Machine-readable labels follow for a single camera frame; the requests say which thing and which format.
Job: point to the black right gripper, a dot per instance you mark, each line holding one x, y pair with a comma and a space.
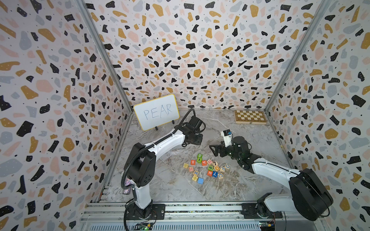
218, 147

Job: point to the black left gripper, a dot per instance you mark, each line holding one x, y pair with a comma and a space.
200, 136

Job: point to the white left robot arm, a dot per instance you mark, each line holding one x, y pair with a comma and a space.
140, 166

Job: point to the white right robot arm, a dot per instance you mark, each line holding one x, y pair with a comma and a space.
306, 193

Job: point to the whiteboard with PEAR text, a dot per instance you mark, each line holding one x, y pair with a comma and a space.
157, 112

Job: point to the green number 2 block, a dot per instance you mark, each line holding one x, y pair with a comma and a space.
199, 156

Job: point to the yellow block near front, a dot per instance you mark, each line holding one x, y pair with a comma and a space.
194, 178

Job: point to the wooden folding chess board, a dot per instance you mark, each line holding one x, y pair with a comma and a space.
250, 117

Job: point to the pink glitter bottle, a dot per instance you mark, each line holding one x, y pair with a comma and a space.
126, 186

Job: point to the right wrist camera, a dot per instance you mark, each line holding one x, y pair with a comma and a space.
227, 137

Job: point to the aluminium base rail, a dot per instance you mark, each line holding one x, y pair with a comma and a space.
193, 216

